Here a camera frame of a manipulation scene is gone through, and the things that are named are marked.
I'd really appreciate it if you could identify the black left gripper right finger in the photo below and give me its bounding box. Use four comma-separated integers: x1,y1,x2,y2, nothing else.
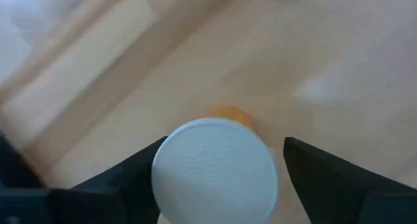
282,136,417,224

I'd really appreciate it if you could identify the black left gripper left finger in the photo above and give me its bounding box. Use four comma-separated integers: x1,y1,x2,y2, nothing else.
0,136,167,224

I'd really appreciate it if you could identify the orange pill bottle white cap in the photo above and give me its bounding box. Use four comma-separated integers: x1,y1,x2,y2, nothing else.
151,105,280,224

